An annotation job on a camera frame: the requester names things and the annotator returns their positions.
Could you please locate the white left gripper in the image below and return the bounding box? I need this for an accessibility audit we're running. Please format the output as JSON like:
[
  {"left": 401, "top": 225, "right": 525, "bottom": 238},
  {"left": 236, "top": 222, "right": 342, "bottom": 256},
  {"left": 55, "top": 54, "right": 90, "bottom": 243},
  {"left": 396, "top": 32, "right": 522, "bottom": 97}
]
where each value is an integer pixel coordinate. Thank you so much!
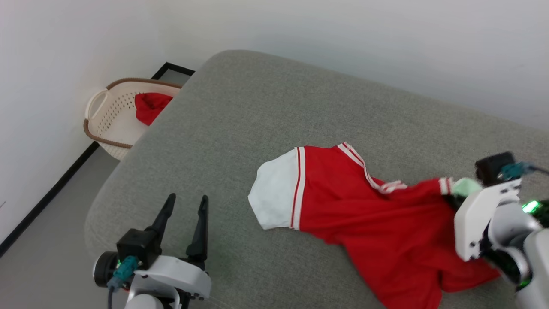
[{"left": 136, "top": 193, "right": 211, "bottom": 309}]

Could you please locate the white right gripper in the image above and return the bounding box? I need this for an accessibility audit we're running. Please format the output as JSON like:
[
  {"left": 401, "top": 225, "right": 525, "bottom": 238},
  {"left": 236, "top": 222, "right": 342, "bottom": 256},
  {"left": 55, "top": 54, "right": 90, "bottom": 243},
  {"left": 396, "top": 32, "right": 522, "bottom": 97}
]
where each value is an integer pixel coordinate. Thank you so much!
[{"left": 452, "top": 178, "right": 522, "bottom": 262}]

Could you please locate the red and white jersey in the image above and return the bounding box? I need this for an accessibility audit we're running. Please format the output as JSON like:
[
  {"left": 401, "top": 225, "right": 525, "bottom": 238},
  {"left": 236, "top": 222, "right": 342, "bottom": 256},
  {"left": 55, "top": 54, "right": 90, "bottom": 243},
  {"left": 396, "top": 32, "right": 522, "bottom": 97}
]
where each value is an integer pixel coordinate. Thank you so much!
[{"left": 248, "top": 142, "right": 501, "bottom": 309}]

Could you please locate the crumpled red cloth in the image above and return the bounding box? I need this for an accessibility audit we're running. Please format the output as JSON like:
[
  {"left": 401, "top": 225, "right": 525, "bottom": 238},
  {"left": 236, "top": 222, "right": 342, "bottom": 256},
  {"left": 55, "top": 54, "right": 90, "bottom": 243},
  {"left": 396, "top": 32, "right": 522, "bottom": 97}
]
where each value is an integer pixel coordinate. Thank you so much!
[{"left": 135, "top": 92, "right": 174, "bottom": 126}]

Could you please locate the cream perforated laundry basket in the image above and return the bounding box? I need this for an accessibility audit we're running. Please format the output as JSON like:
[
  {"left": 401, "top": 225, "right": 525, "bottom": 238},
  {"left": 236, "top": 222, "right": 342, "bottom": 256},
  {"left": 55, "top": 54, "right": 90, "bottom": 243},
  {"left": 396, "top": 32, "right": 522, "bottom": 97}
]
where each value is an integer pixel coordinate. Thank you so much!
[{"left": 83, "top": 78, "right": 183, "bottom": 161}]

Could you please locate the black skirting board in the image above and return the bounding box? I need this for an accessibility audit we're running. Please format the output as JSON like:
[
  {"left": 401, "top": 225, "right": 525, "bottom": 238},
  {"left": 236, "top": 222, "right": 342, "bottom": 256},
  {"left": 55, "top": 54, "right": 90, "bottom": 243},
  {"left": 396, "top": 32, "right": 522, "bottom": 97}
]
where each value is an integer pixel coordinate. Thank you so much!
[{"left": 0, "top": 62, "right": 196, "bottom": 258}]

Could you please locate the teal right camera connector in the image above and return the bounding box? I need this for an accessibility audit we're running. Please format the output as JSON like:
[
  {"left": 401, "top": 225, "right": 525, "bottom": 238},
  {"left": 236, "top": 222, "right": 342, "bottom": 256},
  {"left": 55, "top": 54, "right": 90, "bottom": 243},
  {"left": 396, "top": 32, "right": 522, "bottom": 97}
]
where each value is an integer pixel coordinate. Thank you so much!
[{"left": 499, "top": 162, "right": 537, "bottom": 181}]

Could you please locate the teal camera connector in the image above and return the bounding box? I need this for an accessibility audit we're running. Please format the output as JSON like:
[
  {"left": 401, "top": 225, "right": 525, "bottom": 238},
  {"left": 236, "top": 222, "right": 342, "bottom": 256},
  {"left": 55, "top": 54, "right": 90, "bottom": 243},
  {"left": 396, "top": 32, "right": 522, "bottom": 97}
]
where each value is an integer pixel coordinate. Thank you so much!
[
  {"left": 107, "top": 256, "right": 140, "bottom": 289},
  {"left": 499, "top": 162, "right": 537, "bottom": 181}
]

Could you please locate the teal left camera connector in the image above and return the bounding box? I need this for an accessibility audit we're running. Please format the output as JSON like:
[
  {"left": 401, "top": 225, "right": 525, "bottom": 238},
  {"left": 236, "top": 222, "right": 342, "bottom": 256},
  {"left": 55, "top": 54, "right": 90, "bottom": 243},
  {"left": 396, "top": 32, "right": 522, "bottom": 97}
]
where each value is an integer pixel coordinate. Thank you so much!
[{"left": 107, "top": 256, "right": 140, "bottom": 289}]

